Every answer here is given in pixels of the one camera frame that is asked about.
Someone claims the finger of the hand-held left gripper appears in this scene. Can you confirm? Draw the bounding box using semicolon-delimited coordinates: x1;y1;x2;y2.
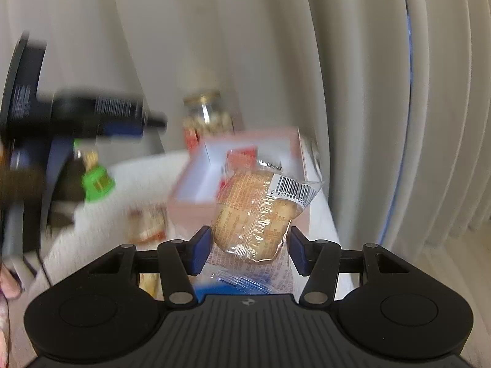
74;123;145;141
77;93;168;130

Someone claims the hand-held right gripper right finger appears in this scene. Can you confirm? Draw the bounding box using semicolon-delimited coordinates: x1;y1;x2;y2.
290;225;407;309

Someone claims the red snack packet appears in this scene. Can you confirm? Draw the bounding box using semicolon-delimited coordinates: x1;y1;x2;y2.
220;146;258;193

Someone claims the beige curtain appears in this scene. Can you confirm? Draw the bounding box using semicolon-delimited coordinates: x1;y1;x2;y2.
0;0;491;255

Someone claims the pink cardboard box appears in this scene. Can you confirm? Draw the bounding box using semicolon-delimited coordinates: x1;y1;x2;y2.
168;126;323;240

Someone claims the clear peanut jar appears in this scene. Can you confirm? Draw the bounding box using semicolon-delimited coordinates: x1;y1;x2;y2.
182;90;235;151

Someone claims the round bread bun packet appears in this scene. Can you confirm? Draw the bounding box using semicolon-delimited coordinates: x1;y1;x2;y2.
207;159;326;296

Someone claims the yellow snack packet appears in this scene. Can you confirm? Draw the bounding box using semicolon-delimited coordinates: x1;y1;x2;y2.
139;273;159;300

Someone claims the blue seaweed snack packet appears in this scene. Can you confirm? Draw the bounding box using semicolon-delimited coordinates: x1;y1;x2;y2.
195;268;268;297

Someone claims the brown spicy strip packet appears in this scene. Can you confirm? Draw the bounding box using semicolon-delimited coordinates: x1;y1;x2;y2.
130;204;168;243

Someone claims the patterned pink clothing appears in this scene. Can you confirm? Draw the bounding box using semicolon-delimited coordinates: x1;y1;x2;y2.
0;266;22;368

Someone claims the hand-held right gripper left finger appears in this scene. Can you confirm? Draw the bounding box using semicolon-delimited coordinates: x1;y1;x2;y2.
87;225;213;310

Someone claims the green candy dispenser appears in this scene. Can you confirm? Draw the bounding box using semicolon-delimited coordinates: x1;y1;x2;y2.
73;140;117;203

